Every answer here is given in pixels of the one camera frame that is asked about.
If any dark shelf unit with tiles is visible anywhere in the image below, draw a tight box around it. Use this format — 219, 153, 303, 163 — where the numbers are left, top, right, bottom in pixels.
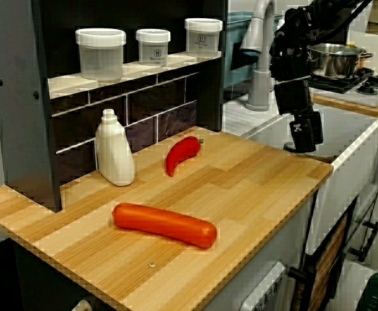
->
0, 0, 228, 214

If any black stove burner grate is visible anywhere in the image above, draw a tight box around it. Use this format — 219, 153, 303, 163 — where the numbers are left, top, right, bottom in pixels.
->
307, 71, 368, 95

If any red toy chili pepper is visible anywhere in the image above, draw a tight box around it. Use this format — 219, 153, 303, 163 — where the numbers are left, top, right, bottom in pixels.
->
165, 135, 205, 178

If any small clear jar white lid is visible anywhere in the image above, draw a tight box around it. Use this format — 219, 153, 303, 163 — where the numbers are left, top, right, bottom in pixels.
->
135, 28, 172, 67

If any grey appliance control panel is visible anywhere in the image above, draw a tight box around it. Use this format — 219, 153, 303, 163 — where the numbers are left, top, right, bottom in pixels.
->
240, 260, 289, 311

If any grey toy faucet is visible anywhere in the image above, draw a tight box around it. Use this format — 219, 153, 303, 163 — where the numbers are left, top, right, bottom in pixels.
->
239, 0, 277, 111

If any wide clear jar white lid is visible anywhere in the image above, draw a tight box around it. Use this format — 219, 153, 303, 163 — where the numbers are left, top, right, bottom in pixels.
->
75, 28, 127, 82

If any orange red toy sausage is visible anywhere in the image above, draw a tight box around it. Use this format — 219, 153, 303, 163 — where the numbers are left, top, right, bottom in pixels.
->
111, 202, 217, 249

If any tall clear jar white lid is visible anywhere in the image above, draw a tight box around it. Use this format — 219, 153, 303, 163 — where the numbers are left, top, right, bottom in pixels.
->
184, 17, 223, 58

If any white detergent bottle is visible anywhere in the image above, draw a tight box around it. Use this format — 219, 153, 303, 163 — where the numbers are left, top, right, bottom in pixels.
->
94, 108, 136, 187

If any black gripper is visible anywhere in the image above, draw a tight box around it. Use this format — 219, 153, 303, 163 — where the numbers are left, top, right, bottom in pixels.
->
272, 79, 325, 153

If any white toy kitchen sink unit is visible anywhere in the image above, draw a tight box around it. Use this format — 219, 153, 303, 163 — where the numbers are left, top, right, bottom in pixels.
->
223, 97, 378, 260

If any steel cooking pot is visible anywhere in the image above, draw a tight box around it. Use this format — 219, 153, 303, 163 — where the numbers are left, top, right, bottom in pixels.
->
307, 41, 374, 79

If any oven door with black handle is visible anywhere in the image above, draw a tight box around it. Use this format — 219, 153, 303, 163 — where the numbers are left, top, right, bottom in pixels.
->
287, 194, 378, 311

